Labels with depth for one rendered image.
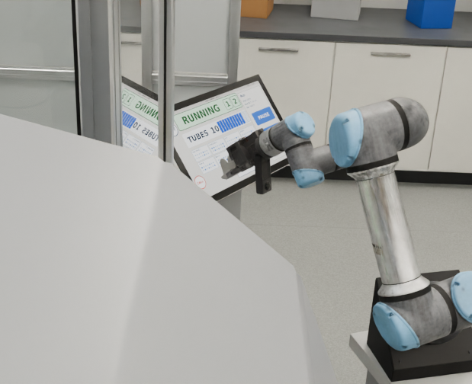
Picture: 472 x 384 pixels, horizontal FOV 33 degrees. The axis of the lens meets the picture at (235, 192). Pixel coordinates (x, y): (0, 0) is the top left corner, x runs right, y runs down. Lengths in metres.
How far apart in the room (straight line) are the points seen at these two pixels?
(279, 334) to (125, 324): 0.15
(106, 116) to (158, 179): 0.39
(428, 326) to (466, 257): 2.41
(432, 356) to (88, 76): 1.29
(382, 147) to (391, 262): 0.25
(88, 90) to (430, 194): 3.94
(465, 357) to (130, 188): 1.57
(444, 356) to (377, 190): 0.50
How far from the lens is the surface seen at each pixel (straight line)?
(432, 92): 4.64
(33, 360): 0.39
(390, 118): 1.72
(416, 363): 1.99
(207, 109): 2.41
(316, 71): 4.48
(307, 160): 2.08
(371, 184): 1.72
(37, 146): 0.58
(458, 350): 2.04
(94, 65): 0.95
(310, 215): 4.36
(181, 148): 2.28
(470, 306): 1.81
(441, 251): 4.18
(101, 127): 0.97
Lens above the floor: 1.98
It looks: 26 degrees down
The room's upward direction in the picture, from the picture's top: 3 degrees clockwise
